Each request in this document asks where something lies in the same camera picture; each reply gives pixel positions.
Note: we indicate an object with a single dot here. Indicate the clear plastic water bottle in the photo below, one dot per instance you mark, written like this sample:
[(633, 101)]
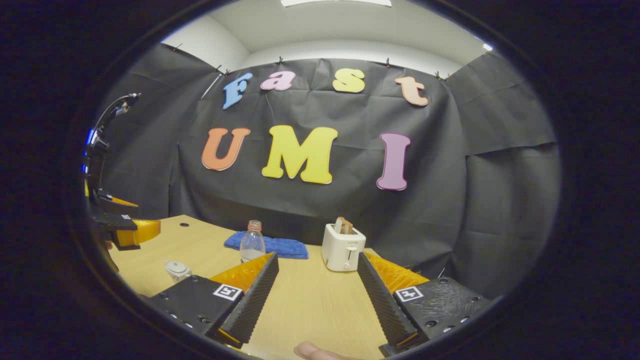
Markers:
[(252, 245)]

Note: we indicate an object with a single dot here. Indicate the white toaster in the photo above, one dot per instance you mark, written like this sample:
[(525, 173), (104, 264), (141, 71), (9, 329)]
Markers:
[(342, 250)]

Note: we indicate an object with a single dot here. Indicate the white ceramic teacup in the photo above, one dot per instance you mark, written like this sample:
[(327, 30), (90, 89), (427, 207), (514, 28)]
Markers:
[(179, 274)]

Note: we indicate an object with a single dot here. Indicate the ceiling light panel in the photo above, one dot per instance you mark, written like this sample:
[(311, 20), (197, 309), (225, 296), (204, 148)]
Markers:
[(335, 2)]

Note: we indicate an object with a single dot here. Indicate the toast slice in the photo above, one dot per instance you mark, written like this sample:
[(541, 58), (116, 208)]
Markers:
[(344, 225)]

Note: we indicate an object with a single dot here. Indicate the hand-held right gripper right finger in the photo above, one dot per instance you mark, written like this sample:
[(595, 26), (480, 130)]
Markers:
[(382, 305)]

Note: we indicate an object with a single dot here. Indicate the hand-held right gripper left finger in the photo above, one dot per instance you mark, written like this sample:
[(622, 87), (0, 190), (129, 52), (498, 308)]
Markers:
[(257, 295)]

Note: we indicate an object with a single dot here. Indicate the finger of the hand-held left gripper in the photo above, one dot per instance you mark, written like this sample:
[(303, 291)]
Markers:
[(112, 202), (135, 231)]

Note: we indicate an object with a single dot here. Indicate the white teacup lid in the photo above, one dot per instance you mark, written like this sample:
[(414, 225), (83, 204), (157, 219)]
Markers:
[(175, 266)]

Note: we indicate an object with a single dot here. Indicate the blue folded towel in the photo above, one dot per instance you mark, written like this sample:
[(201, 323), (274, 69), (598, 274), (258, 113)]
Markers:
[(285, 247)]

